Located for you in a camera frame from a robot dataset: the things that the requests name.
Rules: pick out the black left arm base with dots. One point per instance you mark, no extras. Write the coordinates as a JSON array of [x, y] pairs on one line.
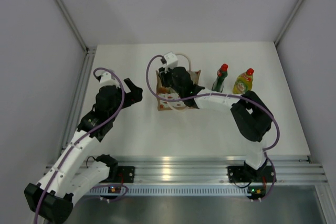
[[125, 174]]

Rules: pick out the aluminium mounting rail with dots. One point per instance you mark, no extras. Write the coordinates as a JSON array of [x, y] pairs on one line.
[[206, 176]]

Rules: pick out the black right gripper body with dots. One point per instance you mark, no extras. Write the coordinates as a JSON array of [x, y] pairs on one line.
[[167, 80]]

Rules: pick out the beige pump soap bottle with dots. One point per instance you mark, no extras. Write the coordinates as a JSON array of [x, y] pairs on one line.
[[162, 89]]

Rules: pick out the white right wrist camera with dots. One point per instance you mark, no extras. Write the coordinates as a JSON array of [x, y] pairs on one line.
[[169, 61]]

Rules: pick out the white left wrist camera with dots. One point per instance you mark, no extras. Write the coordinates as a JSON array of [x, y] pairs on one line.
[[107, 79]]

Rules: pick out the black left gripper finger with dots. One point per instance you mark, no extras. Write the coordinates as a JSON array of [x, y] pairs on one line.
[[135, 91], [130, 100]]

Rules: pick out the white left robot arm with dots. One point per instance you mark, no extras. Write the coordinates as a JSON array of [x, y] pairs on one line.
[[55, 195]]

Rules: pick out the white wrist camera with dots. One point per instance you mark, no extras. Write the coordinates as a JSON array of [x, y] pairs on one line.
[[169, 61], [107, 79]]

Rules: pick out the watermelon print canvas bag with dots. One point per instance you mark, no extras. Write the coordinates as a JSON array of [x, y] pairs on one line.
[[172, 101]]

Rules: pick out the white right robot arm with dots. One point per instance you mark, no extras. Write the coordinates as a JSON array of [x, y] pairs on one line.
[[251, 116]]

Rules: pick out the dark green red-cap bottle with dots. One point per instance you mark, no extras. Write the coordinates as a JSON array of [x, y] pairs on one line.
[[222, 74]]

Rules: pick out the yellow dish soap bottle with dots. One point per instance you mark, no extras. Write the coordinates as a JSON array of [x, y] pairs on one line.
[[244, 82]]

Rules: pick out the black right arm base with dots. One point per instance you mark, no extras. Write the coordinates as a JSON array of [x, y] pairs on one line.
[[238, 176]]

